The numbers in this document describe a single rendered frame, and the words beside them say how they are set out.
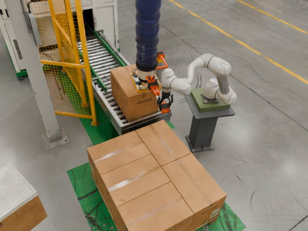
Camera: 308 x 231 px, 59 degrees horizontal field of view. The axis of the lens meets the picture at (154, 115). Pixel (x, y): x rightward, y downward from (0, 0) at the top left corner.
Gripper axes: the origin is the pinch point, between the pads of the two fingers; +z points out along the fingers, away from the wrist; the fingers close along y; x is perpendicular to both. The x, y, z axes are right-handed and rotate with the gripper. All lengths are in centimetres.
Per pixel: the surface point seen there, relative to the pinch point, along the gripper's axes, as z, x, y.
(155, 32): -50, -49, -3
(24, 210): 31, 55, 129
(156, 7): -74, -48, -3
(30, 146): 122, -96, 150
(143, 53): -28, -51, 7
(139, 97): 32, -56, 10
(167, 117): 74, -58, -28
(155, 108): 56, -59, -12
